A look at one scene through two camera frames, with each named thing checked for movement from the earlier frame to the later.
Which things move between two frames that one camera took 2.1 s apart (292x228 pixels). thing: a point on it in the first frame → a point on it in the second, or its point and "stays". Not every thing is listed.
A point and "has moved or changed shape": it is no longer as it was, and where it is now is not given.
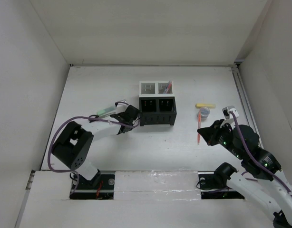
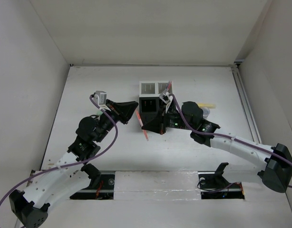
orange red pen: [199, 122] has moved or changed shape
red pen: [168, 87] stays
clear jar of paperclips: [205, 112] stays
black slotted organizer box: [159, 110] stays
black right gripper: [210, 133] → [155, 125]
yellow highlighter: [209, 105] stays
